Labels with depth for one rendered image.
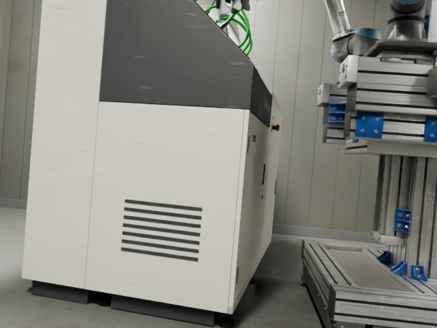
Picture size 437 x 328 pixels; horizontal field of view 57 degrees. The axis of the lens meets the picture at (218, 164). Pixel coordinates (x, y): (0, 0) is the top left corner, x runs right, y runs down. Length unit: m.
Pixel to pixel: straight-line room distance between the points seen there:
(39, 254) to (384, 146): 1.38
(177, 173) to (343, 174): 2.32
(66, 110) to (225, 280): 0.89
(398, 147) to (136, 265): 1.05
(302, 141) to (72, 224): 2.34
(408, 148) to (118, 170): 1.07
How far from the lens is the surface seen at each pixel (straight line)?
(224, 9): 1.89
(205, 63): 1.49
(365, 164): 3.65
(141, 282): 1.59
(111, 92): 1.60
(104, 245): 1.62
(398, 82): 1.49
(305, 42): 3.69
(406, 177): 1.75
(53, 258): 1.74
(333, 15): 2.17
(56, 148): 1.70
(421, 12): 1.60
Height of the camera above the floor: 0.62
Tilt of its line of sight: 1 degrees down
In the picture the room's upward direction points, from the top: 5 degrees clockwise
